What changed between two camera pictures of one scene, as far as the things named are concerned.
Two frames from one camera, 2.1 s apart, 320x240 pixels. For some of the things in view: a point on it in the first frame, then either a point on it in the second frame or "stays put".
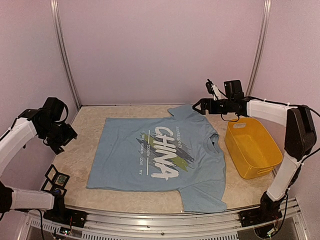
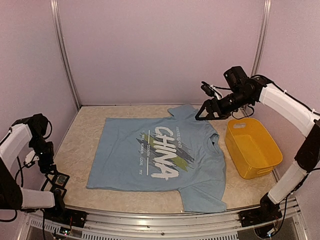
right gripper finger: [202, 100] → [206, 105]
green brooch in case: [61, 179] stays put
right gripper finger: [202, 111] → [209, 116]
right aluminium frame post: [259, 47] stays put
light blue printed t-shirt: [182, 153] stays put
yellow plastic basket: [251, 147] stays put
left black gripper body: [60, 136] → [47, 155]
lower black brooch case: [50, 186] stays put
